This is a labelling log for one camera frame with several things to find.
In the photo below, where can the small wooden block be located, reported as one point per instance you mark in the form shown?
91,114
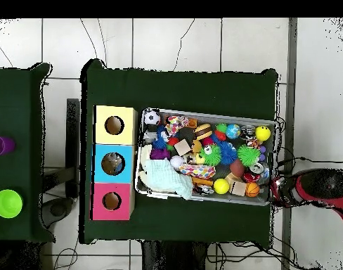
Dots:
183,147

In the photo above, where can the brown burger toy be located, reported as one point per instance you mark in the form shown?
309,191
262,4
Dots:
203,131

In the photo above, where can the wooden box with three holes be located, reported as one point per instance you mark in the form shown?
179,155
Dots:
101,163

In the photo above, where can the mint green cloth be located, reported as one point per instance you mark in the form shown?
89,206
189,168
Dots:
168,179

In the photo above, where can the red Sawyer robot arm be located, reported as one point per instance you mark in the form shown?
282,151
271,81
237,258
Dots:
329,183

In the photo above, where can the large blue spiky ball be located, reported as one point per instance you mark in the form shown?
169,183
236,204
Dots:
228,153

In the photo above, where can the small soccer ball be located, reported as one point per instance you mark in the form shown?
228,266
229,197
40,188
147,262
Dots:
152,117

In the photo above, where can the yellow smiley ball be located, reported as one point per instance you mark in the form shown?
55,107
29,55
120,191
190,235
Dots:
262,133

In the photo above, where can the plain yellow ball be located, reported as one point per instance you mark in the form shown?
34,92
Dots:
221,186

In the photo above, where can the green spiky ball with eyes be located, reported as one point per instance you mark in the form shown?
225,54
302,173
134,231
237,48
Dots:
212,155

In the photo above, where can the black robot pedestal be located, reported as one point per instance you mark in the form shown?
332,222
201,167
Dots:
171,259

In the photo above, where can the clear mesh bin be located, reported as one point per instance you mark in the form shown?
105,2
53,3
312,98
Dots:
267,198

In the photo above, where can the small orange basketball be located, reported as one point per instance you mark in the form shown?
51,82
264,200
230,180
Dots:
252,190

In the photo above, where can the purple cup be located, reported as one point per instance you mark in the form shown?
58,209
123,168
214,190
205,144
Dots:
0,145

